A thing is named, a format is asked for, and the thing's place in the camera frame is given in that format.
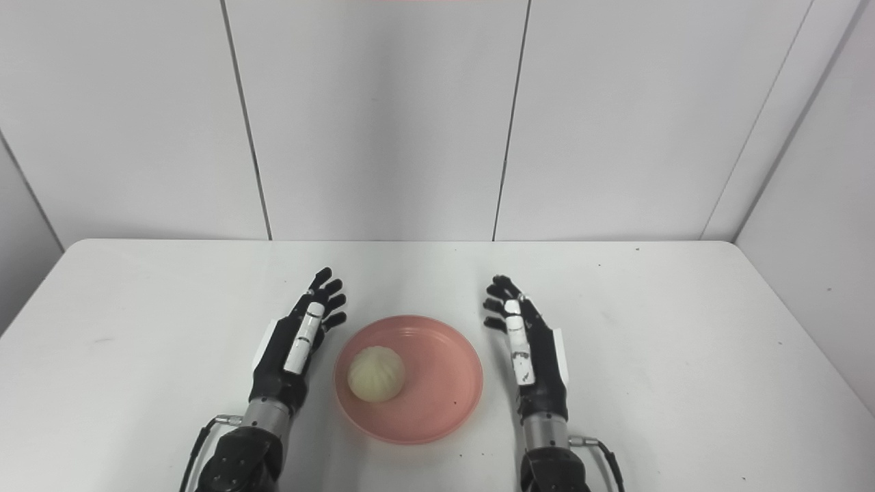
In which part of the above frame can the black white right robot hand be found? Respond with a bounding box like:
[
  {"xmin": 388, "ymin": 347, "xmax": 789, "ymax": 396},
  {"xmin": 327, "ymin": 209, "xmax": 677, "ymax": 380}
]
[{"xmin": 483, "ymin": 275, "xmax": 570, "ymax": 424}]

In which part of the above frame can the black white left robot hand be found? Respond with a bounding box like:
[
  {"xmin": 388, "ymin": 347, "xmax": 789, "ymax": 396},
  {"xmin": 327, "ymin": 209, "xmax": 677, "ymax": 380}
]
[{"xmin": 249, "ymin": 267, "xmax": 347, "ymax": 415}]

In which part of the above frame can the cream steamed bun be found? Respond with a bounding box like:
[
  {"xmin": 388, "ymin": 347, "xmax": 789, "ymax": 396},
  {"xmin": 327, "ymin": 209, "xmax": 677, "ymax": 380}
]
[{"xmin": 348, "ymin": 345, "xmax": 405, "ymax": 402}]

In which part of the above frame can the pink round plate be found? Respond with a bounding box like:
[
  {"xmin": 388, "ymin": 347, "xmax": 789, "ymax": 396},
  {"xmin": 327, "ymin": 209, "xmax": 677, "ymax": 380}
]
[{"xmin": 334, "ymin": 314, "xmax": 484, "ymax": 445}]

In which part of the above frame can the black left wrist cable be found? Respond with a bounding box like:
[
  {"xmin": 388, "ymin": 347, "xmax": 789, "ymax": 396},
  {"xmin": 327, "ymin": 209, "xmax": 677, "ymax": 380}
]
[{"xmin": 179, "ymin": 414, "xmax": 244, "ymax": 492}]

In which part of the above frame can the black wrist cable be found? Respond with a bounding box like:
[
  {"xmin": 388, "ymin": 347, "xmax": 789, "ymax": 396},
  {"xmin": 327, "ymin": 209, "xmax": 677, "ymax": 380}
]
[
  {"xmin": 569, "ymin": 437, "xmax": 626, "ymax": 492},
  {"xmin": 179, "ymin": 414, "xmax": 244, "ymax": 492}
]

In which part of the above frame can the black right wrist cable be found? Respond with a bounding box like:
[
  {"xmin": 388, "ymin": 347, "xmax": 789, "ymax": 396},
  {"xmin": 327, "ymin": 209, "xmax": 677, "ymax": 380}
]
[{"xmin": 569, "ymin": 437, "xmax": 626, "ymax": 492}]

